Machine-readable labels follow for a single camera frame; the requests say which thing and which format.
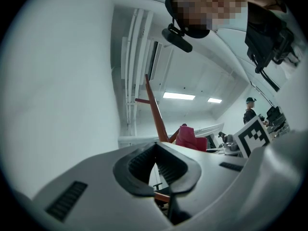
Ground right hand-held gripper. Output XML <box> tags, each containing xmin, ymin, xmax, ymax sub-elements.
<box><xmin>182</xmin><ymin>116</ymin><xmax>305</xmax><ymax>231</ymax></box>

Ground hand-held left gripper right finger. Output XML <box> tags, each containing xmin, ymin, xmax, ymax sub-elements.
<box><xmin>155</xmin><ymin>141</ymin><xmax>249</xmax><ymax>218</ymax></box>

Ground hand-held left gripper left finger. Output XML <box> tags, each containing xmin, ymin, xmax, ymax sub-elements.
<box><xmin>13</xmin><ymin>141</ymin><xmax>174</xmax><ymax>231</ymax></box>

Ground red cloth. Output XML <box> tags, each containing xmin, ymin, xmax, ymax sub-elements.
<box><xmin>175</xmin><ymin>123</ymin><xmax>208</xmax><ymax>153</ymax></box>

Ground brown wooden coat rack pole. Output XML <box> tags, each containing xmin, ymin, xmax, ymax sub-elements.
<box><xmin>134</xmin><ymin>74</ymin><xmax>181</xmax><ymax>203</ymax></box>

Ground grey device on desk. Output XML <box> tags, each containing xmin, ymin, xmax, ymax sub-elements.
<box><xmin>218</xmin><ymin>131</ymin><xmax>240</xmax><ymax>152</ymax></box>

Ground black desk equipment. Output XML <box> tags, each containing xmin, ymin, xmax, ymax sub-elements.
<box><xmin>266</xmin><ymin>105</ymin><xmax>291</xmax><ymax>132</ymax></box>

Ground large rectangular ceiling light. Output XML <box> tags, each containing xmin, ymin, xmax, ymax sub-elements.
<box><xmin>162</xmin><ymin>91</ymin><xmax>196</xmax><ymax>101</ymax></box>

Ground white ceiling pipes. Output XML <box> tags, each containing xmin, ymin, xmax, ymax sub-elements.
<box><xmin>121</xmin><ymin>8</ymin><xmax>154</xmax><ymax>137</ymax></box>

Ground white ceiling air conditioner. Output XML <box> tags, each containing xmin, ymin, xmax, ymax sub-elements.
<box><xmin>146</xmin><ymin>39</ymin><xmax>163</xmax><ymax>81</ymax></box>

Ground black chest pack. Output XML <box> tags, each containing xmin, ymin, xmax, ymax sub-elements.
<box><xmin>244</xmin><ymin>1</ymin><xmax>301</xmax><ymax>75</ymax></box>

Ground black cable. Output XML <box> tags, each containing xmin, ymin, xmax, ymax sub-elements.
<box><xmin>259</xmin><ymin>68</ymin><xmax>281</xmax><ymax>92</ymax></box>

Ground black head-mounted camera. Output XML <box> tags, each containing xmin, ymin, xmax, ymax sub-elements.
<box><xmin>161</xmin><ymin>23</ymin><xmax>193</xmax><ymax>53</ymax></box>

